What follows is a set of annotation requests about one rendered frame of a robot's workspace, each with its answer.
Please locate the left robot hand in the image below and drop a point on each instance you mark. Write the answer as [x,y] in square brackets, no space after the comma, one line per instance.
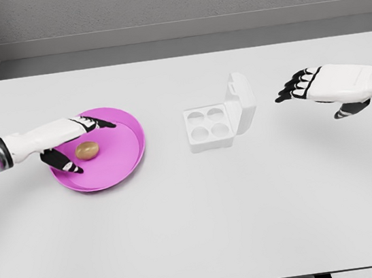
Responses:
[55,133]

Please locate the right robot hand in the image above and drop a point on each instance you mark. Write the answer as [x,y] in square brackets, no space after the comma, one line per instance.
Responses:
[340,82]

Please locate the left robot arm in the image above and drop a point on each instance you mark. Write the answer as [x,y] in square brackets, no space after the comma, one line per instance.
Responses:
[1,152]

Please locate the brown egg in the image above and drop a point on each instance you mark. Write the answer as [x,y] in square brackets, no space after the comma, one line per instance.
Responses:
[87,150]

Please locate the white egg box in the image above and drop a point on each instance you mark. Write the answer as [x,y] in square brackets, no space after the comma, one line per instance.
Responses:
[219,121]

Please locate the pink round plate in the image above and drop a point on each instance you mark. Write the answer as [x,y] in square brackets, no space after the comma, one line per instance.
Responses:
[113,162]

